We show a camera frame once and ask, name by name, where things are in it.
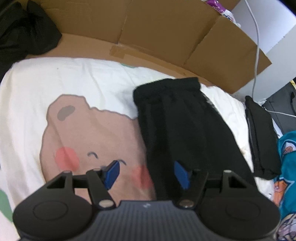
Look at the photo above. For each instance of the brown cardboard sheet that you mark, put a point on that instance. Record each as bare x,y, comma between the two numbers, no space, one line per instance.
179,38

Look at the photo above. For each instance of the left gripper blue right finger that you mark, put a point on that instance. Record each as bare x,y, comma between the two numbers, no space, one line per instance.
182,175

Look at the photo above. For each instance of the teal patterned jersey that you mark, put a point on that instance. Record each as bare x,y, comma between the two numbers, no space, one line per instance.
284,187

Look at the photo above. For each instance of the folded black garment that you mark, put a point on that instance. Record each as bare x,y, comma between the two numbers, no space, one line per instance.
262,140

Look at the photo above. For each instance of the black jacket with floral lining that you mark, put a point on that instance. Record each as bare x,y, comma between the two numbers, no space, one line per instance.
177,123

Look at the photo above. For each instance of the dark grey suitcase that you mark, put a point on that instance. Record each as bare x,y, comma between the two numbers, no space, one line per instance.
281,106

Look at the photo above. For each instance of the white cartoon bed sheet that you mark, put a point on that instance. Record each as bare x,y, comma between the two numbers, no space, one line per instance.
64,120

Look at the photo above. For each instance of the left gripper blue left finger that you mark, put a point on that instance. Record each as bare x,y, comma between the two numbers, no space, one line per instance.
110,174

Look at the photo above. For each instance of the purple white package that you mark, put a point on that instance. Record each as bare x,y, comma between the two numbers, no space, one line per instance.
221,10

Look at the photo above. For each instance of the black clothes pile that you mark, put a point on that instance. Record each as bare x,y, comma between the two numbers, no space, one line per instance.
28,31

